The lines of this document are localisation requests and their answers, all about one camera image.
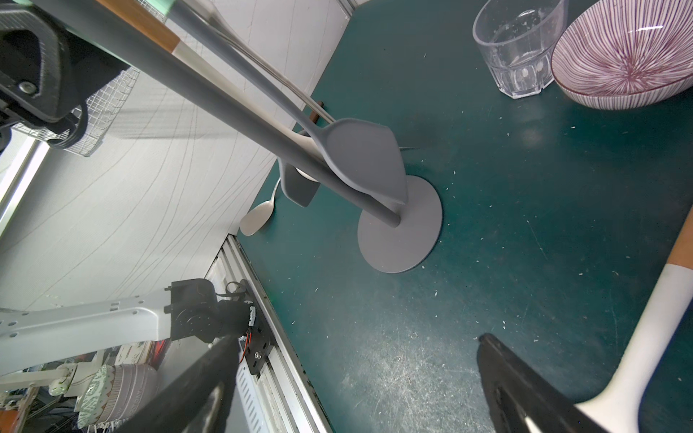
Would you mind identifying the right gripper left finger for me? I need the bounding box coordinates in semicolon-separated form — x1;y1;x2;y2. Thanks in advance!
117;337;239;432

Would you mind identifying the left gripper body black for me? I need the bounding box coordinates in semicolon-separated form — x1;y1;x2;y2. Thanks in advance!
1;5;130;149

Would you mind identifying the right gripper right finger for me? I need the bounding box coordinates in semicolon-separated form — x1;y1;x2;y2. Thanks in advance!
476;333;604;432

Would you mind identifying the white spatula light wood handle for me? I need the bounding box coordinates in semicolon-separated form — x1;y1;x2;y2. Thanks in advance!
577;214;692;432

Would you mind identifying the grey turner mint handle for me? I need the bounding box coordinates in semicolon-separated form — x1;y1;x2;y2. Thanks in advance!
279;160;320;207

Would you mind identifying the grey utensil mint handle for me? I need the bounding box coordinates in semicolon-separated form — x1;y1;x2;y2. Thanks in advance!
152;1;408;205

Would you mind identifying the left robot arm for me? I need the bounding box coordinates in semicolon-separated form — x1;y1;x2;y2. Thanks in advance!
1;73;273;375

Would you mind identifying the grey utensil rack stand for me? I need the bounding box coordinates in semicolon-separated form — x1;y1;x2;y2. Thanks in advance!
36;1;442;274

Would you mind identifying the white vent strip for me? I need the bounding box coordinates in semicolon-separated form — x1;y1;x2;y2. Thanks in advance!
236;362;271;433

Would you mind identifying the pink striped bowl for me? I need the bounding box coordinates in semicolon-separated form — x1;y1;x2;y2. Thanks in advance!
552;1;692;110

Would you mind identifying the clear drinking glass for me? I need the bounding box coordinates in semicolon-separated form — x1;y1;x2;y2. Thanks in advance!
472;0;568;99

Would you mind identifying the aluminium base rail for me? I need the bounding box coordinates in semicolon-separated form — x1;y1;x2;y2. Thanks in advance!
206;235;333;432

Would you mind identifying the cream utensil orange handle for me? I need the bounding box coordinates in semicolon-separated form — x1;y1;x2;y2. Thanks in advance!
76;1;328;183

